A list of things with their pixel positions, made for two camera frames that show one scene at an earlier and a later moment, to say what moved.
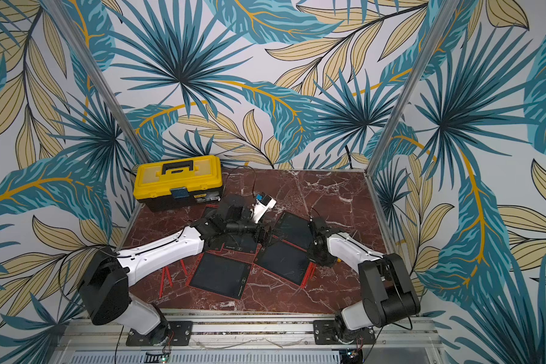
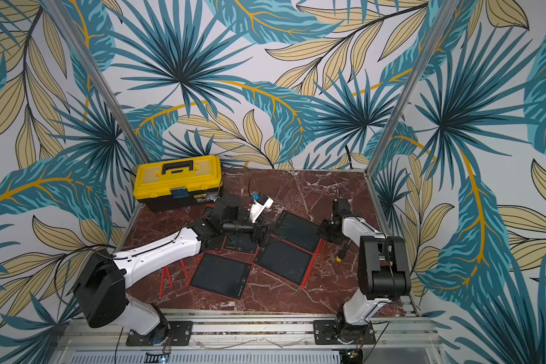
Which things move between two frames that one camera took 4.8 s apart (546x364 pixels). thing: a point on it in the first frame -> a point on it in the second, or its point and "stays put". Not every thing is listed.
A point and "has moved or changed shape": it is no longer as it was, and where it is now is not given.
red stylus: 309,274 stays put
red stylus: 312,268 has moved or changed shape
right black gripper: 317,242 -> 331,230
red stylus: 161,284 stays put
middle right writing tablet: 284,260 stays put
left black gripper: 260,237 stays put
